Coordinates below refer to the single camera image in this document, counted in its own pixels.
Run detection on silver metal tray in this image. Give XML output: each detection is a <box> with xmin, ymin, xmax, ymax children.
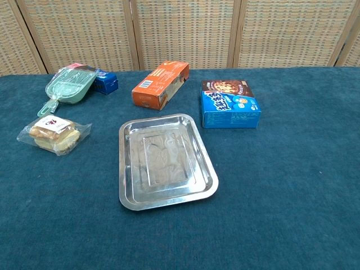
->
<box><xmin>118</xmin><ymin>113</ymin><xmax>219</xmax><ymax>211</ymax></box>

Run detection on clear bag of pastries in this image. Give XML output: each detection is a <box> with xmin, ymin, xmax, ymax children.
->
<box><xmin>16</xmin><ymin>114</ymin><xmax>93</xmax><ymax>157</ymax></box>

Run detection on blue table cloth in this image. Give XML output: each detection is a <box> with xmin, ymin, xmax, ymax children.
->
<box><xmin>0</xmin><ymin>66</ymin><xmax>360</xmax><ymax>270</ymax></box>

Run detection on orange cardboard box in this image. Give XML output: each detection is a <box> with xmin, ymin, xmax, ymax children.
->
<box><xmin>131</xmin><ymin>60</ymin><xmax>190</xmax><ymax>111</ymax></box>

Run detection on blue cookie box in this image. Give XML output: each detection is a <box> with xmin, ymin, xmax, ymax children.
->
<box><xmin>200</xmin><ymin>85</ymin><xmax>262</xmax><ymax>129</ymax></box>

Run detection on brown pizza-print box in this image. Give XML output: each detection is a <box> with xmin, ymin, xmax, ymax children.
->
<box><xmin>201</xmin><ymin>79</ymin><xmax>256</xmax><ymax>98</ymax></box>

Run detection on dark blue small box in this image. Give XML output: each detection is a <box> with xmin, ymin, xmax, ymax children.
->
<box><xmin>91</xmin><ymin>70</ymin><xmax>119</xmax><ymax>96</ymax></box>

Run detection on woven folding screen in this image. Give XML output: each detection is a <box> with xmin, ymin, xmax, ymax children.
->
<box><xmin>0</xmin><ymin>0</ymin><xmax>360</xmax><ymax>77</ymax></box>

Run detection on green plastic scoop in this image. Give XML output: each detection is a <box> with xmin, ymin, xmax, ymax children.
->
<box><xmin>37</xmin><ymin>66</ymin><xmax>100</xmax><ymax>118</ymax></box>

